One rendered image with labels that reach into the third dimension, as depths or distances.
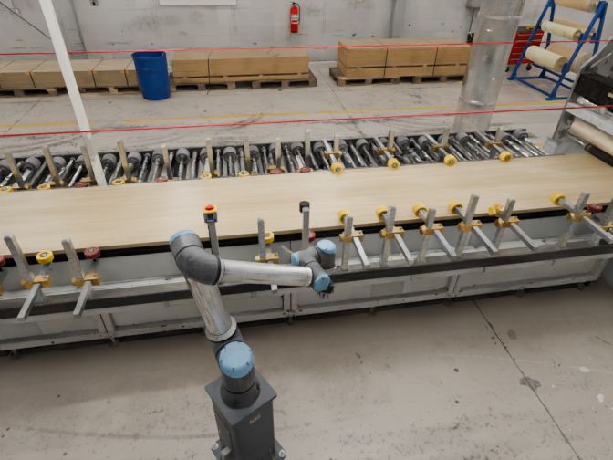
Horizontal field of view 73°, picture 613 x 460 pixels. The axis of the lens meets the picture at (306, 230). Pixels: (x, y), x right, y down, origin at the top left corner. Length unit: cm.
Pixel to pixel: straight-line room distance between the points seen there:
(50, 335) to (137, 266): 87
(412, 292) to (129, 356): 210
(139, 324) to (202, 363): 52
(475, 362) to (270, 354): 142
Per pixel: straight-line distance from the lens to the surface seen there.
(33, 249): 284
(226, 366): 193
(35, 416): 320
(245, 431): 223
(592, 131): 424
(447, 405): 297
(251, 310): 307
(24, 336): 342
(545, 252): 318
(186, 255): 159
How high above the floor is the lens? 241
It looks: 36 degrees down
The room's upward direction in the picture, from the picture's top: 1 degrees clockwise
